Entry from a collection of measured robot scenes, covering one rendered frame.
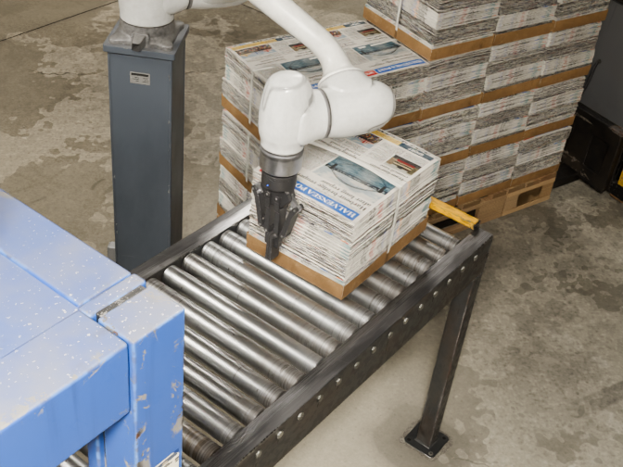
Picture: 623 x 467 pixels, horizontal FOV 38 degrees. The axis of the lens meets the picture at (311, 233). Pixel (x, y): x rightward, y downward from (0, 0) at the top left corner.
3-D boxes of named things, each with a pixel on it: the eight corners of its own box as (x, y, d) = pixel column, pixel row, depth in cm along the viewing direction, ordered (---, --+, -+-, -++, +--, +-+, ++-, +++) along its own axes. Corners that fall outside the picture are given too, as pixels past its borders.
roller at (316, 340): (192, 262, 224) (192, 246, 221) (346, 358, 203) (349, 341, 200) (177, 271, 220) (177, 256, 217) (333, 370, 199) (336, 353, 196)
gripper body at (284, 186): (307, 169, 191) (302, 205, 196) (275, 152, 195) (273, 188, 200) (284, 183, 186) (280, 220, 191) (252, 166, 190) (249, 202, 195)
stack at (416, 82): (213, 243, 351) (222, 44, 301) (443, 170, 409) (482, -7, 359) (266, 303, 327) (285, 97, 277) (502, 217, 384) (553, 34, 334)
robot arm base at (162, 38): (103, 49, 254) (102, 31, 251) (124, 17, 272) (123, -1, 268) (168, 58, 254) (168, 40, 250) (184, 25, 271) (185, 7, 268)
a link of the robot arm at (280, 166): (279, 128, 192) (276, 151, 195) (250, 144, 186) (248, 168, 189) (313, 145, 188) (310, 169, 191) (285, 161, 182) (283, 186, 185)
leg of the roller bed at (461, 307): (423, 429, 287) (466, 261, 246) (438, 439, 285) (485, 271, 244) (413, 439, 283) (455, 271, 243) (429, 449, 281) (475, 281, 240)
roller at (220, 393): (111, 314, 206) (110, 297, 203) (271, 424, 185) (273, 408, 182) (94, 325, 203) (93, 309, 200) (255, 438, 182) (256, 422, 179)
